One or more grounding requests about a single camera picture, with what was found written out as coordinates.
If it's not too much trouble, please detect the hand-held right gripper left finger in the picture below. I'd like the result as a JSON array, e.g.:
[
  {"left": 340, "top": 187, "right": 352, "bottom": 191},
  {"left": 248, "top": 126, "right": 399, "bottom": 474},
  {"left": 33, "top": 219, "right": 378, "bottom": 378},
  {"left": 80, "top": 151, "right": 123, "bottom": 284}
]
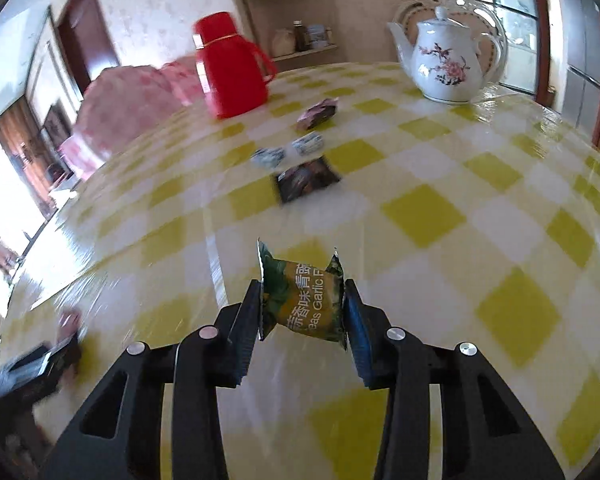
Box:
[{"left": 40, "top": 280, "right": 263, "bottom": 480}]

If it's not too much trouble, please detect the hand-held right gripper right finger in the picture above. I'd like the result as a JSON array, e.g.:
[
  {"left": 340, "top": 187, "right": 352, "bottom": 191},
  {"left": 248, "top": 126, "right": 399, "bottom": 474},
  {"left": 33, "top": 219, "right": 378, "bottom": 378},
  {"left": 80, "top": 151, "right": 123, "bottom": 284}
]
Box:
[{"left": 342, "top": 280, "right": 566, "bottom": 480}]

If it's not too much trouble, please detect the green snack packet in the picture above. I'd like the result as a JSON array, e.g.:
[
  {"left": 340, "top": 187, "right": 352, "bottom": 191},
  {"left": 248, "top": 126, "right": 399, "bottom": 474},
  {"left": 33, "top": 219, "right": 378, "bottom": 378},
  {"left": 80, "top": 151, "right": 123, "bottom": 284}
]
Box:
[{"left": 256, "top": 239, "right": 351, "bottom": 352}]

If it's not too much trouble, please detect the yellow checked tablecloth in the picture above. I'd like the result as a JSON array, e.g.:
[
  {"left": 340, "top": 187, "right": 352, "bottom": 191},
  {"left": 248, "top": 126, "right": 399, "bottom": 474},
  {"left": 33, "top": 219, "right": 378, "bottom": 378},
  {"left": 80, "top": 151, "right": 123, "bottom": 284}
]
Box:
[{"left": 0, "top": 61, "right": 600, "bottom": 480}]

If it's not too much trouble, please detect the dark snack packet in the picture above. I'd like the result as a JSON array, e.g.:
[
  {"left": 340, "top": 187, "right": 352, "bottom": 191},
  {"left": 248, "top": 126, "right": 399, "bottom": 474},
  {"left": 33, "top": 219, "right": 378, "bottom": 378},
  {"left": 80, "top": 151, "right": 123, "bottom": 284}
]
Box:
[{"left": 272, "top": 156, "right": 343, "bottom": 205}]

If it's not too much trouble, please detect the blue white candy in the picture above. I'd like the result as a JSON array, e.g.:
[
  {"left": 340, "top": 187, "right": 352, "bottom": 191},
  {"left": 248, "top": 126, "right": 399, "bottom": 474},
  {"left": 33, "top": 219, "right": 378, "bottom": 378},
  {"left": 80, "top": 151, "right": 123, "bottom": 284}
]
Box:
[
  {"left": 292, "top": 131, "right": 325, "bottom": 156},
  {"left": 250, "top": 146, "right": 287, "bottom": 168}
]

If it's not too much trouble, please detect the brown curtain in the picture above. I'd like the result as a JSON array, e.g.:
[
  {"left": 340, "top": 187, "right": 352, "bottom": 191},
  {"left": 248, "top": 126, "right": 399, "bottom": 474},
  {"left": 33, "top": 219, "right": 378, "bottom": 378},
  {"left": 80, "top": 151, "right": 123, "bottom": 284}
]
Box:
[{"left": 0, "top": 97, "right": 53, "bottom": 216}]

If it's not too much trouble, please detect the purple snack packet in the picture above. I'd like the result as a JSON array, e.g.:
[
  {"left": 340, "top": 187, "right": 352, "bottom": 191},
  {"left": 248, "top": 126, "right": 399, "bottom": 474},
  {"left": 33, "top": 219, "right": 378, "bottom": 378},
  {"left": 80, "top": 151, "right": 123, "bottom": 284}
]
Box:
[{"left": 296, "top": 97, "right": 341, "bottom": 132}]

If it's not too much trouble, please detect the pink mesh food cover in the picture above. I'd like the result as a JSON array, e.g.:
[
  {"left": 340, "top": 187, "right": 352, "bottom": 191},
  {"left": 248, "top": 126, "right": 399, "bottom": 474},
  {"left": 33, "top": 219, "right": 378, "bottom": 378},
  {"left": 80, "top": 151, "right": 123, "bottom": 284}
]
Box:
[{"left": 57, "top": 57, "right": 211, "bottom": 181}]

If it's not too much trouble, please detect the red thermos jug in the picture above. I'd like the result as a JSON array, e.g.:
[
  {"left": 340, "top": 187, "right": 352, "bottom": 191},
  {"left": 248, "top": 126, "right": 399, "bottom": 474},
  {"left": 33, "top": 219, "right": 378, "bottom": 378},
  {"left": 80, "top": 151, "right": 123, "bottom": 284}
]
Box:
[{"left": 192, "top": 11, "right": 279, "bottom": 120}]

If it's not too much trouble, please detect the white floral teapot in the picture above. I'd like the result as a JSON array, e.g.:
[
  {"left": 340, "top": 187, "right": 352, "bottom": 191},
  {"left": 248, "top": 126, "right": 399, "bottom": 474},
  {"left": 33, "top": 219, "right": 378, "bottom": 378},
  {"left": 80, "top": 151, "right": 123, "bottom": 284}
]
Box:
[{"left": 386, "top": 4, "right": 503, "bottom": 106}]

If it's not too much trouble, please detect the wooden corner shelf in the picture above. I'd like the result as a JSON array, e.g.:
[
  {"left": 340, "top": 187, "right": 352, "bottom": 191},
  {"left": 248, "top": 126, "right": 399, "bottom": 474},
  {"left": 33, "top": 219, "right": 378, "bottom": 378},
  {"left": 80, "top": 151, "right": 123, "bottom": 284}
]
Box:
[{"left": 244, "top": 0, "right": 341, "bottom": 63}]

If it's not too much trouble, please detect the white bag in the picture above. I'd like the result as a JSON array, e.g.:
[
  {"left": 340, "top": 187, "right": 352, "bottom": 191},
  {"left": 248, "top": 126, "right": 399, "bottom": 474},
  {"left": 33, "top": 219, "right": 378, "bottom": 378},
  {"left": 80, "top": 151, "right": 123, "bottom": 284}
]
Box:
[{"left": 271, "top": 27, "right": 296, "bottom": 58}]

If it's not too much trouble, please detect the pale jar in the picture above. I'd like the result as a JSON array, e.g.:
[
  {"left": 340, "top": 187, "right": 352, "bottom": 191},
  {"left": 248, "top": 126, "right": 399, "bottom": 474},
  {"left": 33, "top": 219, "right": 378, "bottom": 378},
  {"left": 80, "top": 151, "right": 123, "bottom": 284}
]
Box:
[{"left": 307, "top": 25, "right": 332, "bottom": 50}]

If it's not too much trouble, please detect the brown wooden door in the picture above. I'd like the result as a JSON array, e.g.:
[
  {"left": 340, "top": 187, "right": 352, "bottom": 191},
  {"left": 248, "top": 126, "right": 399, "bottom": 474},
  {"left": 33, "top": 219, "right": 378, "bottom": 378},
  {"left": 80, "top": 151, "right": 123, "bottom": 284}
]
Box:
[{"left": 55, "top": 0, "right": 121, "bottom": 96}]

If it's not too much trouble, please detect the brown framed window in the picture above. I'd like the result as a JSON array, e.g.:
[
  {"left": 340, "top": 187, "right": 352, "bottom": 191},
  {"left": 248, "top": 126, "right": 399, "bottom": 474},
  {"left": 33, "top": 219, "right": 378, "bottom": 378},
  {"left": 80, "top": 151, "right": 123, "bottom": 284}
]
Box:
[{"left": 437, "top": 0, "right": 551, "bottom": 96}]

